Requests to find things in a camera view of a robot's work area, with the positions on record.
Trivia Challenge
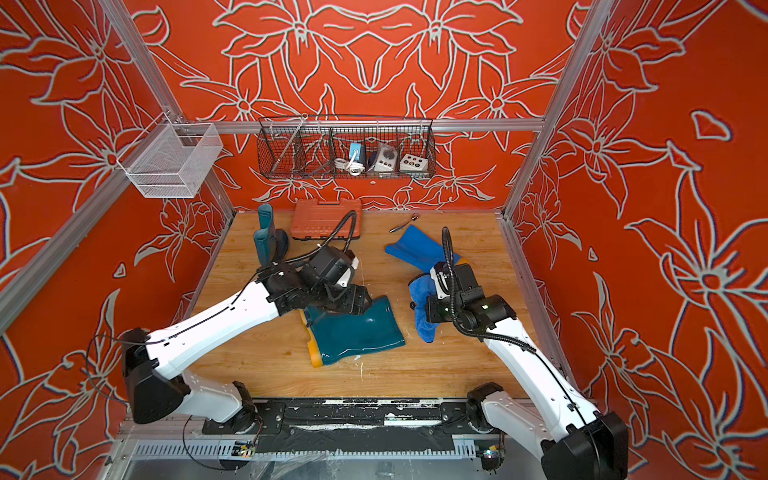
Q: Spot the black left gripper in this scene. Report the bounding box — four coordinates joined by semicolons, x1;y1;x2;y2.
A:
314;283;377;315

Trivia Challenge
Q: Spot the blue microfiber cloth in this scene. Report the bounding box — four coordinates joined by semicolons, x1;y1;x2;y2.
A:
408;274;438;344

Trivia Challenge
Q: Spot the blue rubber boot orange sole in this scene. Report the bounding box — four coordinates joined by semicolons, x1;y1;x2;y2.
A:
385;225;445;274

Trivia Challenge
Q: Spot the teal rubber boot orange sole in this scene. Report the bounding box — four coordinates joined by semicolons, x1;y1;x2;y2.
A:
253;203;289;267

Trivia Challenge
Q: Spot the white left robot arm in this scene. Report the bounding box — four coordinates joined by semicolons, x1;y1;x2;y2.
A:
120;262;373;433

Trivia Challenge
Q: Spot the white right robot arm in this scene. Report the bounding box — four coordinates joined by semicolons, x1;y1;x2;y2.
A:
427;262;629;479

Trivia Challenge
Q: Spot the red plastic tool case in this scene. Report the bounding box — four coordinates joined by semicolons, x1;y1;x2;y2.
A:
290;199;362;240

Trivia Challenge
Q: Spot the white power adapter box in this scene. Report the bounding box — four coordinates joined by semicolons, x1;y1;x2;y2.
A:
373;143;399;173

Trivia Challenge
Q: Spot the white socket box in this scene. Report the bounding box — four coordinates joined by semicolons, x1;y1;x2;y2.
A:
399;154;429;174

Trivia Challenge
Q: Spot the blue white small box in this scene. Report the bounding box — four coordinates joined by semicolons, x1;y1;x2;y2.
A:
348;142;363;163

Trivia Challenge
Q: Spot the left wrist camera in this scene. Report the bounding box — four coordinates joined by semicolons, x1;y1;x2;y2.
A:
299;246;359;288

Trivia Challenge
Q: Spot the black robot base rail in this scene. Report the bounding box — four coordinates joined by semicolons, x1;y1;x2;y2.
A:
202;397;505;458

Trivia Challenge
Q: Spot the black wire wall basket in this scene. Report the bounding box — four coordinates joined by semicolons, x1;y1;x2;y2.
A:
257;114;437;180

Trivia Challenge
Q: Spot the clear plastic wall bin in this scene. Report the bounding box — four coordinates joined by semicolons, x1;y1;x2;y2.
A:
118;123;223;199

